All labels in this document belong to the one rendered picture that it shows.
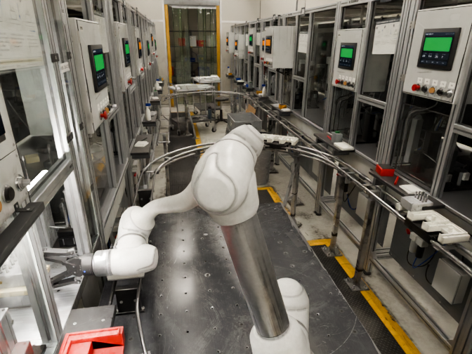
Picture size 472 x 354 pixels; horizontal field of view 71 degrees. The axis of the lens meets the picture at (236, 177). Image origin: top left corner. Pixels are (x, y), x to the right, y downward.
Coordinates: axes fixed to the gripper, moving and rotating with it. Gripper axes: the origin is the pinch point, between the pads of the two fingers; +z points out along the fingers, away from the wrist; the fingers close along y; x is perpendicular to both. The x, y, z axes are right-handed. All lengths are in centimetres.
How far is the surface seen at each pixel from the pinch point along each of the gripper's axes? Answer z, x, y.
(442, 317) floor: -219, -42, -103
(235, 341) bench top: -68, 12, -33
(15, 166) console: -15, 23, 46
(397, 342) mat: -175, -27, -101
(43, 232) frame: 4.4, -25.1, -0.3
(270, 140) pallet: -135, -184, -17
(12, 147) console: -15, 22, 50
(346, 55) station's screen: -189, -163, 58
